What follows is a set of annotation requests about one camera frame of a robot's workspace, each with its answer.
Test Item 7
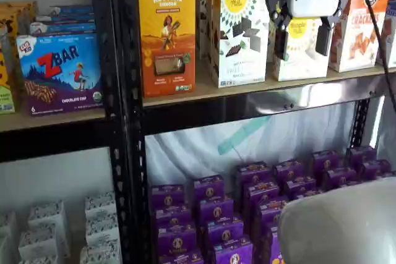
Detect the small white yellow-label box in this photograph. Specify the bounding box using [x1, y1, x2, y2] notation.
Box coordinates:
[272, 16, 330, 82]

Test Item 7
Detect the blue white snack box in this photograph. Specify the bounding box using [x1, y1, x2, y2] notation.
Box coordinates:
[375, 0, 396, 69]

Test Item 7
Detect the orange green snack box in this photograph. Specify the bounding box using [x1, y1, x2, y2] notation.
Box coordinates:
[0, 49, 16, 115]

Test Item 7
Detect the orange Revival box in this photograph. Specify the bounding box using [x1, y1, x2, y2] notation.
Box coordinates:
[137, 0, 197, 98]

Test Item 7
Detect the orange white crackers box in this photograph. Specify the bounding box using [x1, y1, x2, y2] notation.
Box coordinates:
[328, 0, 394, 73]

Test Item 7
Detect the purple blue ZBar box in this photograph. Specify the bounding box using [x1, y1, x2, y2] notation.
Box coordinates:
[35, 12, 97, 25]
[29, 22, 98, 36]
[49, 5, 95, 16]
[15, 33, 105, 116]

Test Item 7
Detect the black metal shelf frame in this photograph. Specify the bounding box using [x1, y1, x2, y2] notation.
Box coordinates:
[0, 0, 131, 264]
[114, 0, 396, 264]

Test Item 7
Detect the wooden shelf board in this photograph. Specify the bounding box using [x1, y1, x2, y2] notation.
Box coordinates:
[0, 106, 106, 133]
[141, 58, 396, 109]

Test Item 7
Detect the purple snack box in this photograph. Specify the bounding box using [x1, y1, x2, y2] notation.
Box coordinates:
[213, 234, 254, 264]
[359, 159, 393, 181]
[282, 176, 317, 199]
[158, 249, 205, 264]
[259, 223, 283, 264]
[157, 222, 198, 258]
[242, 179, 282, 207]
[322, 166, 359, 190]
[251, 197, 291, 231]
[197, 196, 235, 228]
[205, 217, 246, 247]
[193, 174, 226, 203]
[273, 159, 306, 185]
[312, 150, 342, 172]
[293, 190, 323, 202]
[347, 145, 379, 169]
[150, 184, 186, 213]
[236, 161, 273, 185]
[153, 204, 193, 231]

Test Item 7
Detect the black cable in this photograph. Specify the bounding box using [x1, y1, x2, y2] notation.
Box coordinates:
[353, 0, 396, 114]

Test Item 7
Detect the yellow spotted snack box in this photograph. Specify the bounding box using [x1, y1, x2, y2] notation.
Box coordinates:
[0, 16, 20, 61]
[0, 0, 40, 36]

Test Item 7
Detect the white chocolate thins box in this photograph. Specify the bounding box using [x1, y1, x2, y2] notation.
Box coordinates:
[212, 0, 273, 89]
[204, 0, 260, 72]
[194, 0, 244, 61]

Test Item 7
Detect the teal tape strip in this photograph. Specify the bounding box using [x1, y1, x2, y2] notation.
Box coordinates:
[217, 117, 273, 156]

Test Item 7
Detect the white patterned small box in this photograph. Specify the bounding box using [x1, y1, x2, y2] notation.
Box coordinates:
[18, 254, 60, 264]
[0, 210, 19, 241]
[79, 241, 124, 264]
[27, 200, 68, 231]
[84, 191, 118, 219]
[85, 213, 121, 247]
[17, 224, 63, 259]

